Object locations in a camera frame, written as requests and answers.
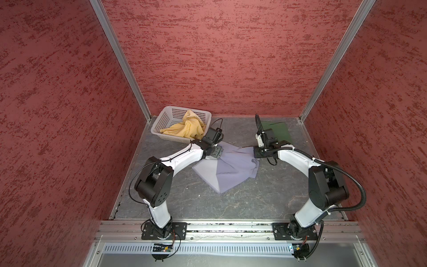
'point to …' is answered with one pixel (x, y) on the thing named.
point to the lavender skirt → (237, 164)
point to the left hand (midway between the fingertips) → (211, 149)
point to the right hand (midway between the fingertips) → (256, 154)
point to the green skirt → (279, 129)
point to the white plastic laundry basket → (172, 115)
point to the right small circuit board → (300, 251)
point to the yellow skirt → (191, 126)
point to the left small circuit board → (161, 247)
